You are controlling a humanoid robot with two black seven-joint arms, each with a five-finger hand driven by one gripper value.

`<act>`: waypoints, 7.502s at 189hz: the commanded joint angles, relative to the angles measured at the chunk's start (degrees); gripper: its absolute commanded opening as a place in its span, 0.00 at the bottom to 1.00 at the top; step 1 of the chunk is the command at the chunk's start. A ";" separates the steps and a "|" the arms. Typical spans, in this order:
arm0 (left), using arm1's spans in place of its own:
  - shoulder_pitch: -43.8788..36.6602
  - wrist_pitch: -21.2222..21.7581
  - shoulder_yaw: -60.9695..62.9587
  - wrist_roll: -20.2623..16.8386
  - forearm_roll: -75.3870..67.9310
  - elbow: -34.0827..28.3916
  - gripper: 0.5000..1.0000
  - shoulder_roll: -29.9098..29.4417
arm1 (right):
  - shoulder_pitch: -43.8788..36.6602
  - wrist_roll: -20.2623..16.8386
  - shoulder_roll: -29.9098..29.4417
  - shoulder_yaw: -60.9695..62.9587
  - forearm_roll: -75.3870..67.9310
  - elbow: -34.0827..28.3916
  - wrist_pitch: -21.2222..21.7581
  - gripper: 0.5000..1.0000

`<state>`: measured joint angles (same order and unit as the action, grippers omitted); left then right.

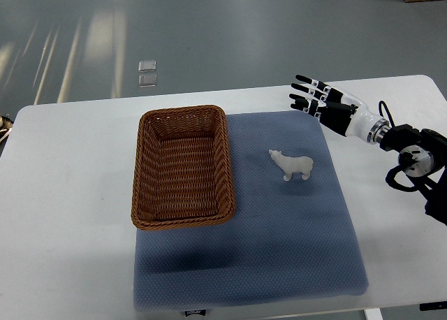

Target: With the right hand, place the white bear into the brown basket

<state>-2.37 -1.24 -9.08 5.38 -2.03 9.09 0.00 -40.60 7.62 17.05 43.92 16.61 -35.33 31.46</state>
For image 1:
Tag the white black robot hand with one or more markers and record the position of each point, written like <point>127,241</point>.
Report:
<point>338,110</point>

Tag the white toy bear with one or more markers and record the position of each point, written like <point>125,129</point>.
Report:
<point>292,165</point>

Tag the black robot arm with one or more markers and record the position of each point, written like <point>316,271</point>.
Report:
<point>421,165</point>

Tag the brown wicker basket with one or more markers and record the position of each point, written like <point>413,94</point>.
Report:
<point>183,175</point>

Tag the blue padded mat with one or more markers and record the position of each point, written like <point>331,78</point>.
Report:
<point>286,240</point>

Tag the lower clear floor plate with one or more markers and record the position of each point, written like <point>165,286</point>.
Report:
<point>147,80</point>

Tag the clear floor plate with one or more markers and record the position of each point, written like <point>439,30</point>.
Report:
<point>148,65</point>
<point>147,80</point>

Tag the upper clear floor plate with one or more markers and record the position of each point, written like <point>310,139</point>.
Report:
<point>148,65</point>

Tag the white table leg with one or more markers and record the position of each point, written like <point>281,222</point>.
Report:
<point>373,314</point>

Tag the black table control panel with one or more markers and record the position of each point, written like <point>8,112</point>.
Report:
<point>423,307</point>

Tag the dark object at table edge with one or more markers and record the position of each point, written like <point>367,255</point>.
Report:
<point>6,127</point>

